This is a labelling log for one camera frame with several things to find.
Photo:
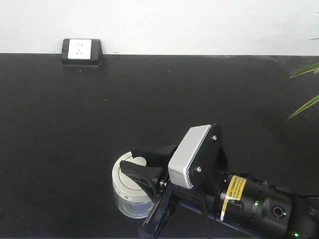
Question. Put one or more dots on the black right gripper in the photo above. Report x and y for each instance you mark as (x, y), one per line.
(202, 199)

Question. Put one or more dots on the glass jar with white lid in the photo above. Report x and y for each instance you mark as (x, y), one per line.
(130, 199)

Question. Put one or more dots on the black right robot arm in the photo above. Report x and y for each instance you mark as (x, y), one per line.
(240, 201)

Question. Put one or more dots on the black white power socket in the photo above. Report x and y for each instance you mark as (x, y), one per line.
(81, 52)

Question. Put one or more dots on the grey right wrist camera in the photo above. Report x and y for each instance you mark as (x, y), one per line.
(193, 159)

